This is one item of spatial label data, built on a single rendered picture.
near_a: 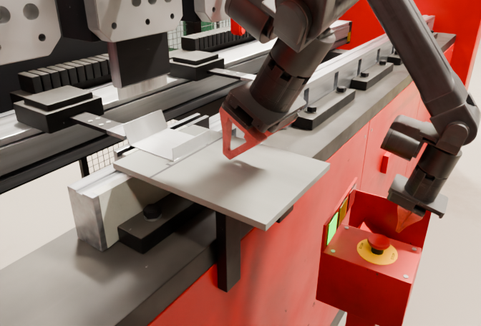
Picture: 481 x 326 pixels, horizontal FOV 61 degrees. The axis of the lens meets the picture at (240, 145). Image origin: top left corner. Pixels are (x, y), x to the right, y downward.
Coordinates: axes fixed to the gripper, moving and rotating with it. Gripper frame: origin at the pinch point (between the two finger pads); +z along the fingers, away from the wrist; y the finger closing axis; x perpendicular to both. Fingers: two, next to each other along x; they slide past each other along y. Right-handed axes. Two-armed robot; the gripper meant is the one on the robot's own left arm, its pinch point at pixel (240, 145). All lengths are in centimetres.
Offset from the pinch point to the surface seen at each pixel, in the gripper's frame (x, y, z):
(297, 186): 9.7, 0.2, -1.7
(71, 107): -30.9, 2.1, 19.2
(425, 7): -18, -214, 12
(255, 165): 3.0, -1.4, 2.1
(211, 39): -47, -62, 28
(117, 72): -19.6, 5.7, 0.8
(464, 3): -4, -214, 0
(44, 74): -48, -4, 27
